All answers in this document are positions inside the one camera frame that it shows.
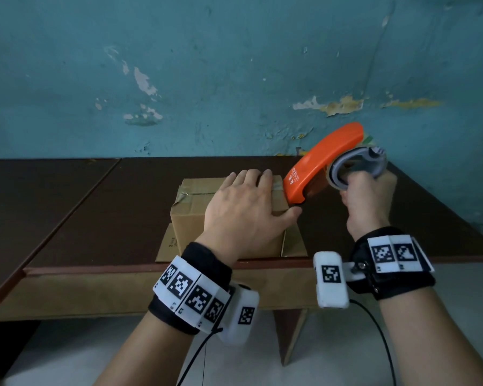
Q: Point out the person's right hand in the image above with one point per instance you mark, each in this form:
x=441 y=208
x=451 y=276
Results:
x=368 y=204

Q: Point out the person's left forearm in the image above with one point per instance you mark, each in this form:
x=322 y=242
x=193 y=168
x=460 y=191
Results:
x=153 y=357

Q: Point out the person's right fingers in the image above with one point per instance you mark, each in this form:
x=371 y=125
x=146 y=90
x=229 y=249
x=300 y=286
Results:
x=349 y=190

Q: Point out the brown wooden table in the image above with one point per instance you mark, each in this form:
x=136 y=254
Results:
x=84 y=291
x=28 y=209

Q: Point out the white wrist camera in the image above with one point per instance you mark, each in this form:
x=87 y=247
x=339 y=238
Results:
x=330 y=279
x=241 y=315

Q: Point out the black wristband with marker tags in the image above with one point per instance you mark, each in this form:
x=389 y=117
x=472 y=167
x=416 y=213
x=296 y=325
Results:
x=189 y=291
x=390 y=269

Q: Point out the person's right forearm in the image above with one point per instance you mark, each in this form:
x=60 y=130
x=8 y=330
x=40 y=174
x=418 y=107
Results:
x=430 y=341

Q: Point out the person's left little finger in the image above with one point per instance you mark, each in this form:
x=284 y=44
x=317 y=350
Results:
x=226 y=184

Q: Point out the orange tape dispenser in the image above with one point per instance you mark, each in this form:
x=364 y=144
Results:
x=322 y=156

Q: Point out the person's left thumb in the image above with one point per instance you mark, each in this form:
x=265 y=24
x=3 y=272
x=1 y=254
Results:
x=288 y=219

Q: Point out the person's left hand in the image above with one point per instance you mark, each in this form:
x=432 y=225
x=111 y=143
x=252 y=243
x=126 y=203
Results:
x=241 y=213

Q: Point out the person's left middle finger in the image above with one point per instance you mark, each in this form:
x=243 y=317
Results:
x=250 y=181

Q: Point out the brown cardboard box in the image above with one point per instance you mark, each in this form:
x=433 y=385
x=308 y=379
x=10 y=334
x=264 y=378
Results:
x=191 y=221

